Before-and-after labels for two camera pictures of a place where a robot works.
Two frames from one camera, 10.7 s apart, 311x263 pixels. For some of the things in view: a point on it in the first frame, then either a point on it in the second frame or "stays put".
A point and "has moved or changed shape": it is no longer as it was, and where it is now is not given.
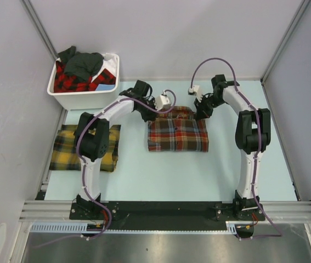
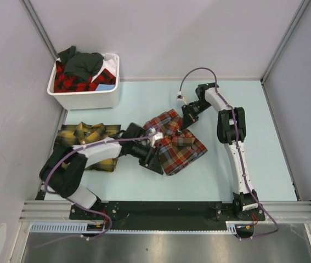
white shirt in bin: [109, 63] stays put
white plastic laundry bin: [84, 101] stays put
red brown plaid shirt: [177, 130] has moved or changed shape
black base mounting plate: [166, 215] stays put
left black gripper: [151, 116] -> [151, 160]
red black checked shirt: [63, 83] stays put
